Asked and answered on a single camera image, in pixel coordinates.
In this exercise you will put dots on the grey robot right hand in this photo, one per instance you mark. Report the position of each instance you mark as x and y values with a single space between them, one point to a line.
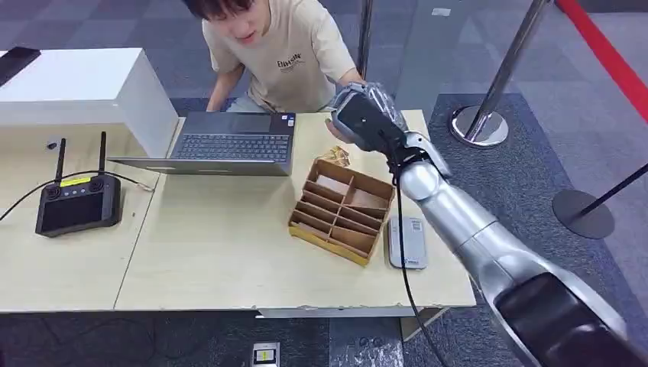
378 94

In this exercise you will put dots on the person's left hand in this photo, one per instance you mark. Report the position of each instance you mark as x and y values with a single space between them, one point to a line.
335 132

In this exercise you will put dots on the wooden card box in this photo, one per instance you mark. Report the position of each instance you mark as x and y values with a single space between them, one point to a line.
334 238

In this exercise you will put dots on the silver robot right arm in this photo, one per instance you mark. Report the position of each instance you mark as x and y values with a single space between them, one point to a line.
455 213

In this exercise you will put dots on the dark slim stanchion pole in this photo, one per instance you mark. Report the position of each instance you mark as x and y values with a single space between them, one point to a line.
364 40

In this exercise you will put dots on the person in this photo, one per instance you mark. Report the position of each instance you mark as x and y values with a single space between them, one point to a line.
283 55

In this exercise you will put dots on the grey laptop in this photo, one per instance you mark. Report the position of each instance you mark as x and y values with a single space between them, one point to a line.
233 144

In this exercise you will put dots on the grey flat device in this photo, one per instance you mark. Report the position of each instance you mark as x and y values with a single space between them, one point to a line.
411 243

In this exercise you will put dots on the red barrier belt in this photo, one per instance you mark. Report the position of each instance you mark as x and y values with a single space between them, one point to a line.
607 55

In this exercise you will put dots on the floor socket plate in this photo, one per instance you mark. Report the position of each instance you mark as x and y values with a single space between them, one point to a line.
266 355

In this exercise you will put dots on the black stanchion with round base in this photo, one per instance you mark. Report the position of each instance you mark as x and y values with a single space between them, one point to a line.
582 215

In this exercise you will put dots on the white cabinet box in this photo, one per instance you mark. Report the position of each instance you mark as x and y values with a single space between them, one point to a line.
76 86

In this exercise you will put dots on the black remote controller with antennas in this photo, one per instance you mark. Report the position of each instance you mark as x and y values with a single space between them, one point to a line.
78 207

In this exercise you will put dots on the black flat tablet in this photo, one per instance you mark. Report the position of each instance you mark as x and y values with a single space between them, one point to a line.
15 61

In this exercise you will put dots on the chrome stanchion post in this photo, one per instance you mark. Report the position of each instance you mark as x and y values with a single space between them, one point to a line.
481 124

